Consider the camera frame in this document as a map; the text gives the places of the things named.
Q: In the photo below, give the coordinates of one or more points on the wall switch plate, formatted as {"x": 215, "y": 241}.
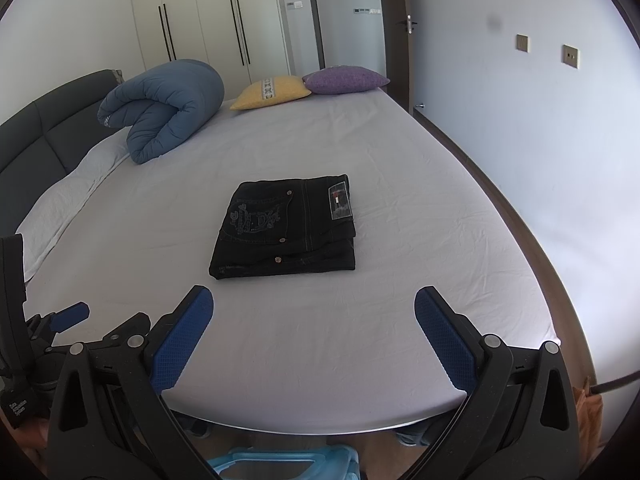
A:
{"x": 522, "y": 43}

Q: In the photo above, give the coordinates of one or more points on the yellow pillow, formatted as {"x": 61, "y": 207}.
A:
{"x": 270, "y": 92}

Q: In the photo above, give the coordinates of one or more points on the black jeans pants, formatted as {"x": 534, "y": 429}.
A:
{"x": 290, "y": 226}

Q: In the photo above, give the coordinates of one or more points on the wall socket plate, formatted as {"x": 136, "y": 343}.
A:
{"x": 570, "y": 56}

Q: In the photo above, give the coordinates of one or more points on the dark grey headboard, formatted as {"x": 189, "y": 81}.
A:
{"x": 46, "y": 140}

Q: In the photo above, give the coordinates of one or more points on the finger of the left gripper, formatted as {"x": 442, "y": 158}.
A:
{"x": 64, "y": 320}

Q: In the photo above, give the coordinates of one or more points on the brown door with handle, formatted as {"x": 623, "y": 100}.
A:
{"x": 398, "y": 28}

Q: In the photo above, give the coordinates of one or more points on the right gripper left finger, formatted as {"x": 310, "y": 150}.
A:
{"x": 175, "y": 336}

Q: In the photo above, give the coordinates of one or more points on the blue folded duvet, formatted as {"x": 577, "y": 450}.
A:
{"x": 163, "y": 107}

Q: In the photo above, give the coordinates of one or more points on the brown wooden bed frame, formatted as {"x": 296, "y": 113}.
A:
{"x": 566, "y": 323}

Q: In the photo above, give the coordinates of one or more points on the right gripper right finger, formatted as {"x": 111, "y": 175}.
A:
{"x": 452, "y": 336}

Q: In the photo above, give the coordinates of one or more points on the cream wardrobe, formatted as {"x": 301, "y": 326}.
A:
{"x": 244, "y": 40}

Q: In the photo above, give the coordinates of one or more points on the purple pillow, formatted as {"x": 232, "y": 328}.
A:
{"x": 344, "y": 79}

